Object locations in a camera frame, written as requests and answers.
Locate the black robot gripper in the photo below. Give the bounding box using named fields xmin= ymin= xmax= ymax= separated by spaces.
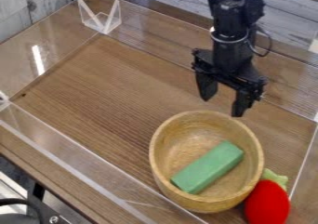
xmin=193 ymin=29 xmax=269 ymax=117

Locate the green rectangular block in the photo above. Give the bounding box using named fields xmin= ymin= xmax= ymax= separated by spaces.
xmin=170 ymin=141 xmax=245 ymax=194

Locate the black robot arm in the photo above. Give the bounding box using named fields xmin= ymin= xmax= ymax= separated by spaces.
xmin=193 ymin=0 xmax=269 ymax=117

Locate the brown wooden bowl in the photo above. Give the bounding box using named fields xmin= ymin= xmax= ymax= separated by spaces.
xmin=150 ymin=111 xmax=265 ymax=213

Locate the red plush strawberry toy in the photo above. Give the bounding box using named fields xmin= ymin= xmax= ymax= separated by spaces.
xmin=245 ymin=168 xmax=292 ymax=224

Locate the clear acrylic corner bracket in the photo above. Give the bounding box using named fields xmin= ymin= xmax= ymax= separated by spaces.
xmin=78 ymin=0 xmax=122 ymax=34

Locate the clear acrylic tray wall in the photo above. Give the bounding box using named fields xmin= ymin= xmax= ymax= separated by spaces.
xmin=0 ymin=91 xmax=208 ymax=224

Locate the black cable on floor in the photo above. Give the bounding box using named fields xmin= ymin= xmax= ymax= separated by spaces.
xmin=0 ymin=198 xmax=51 ymax=224

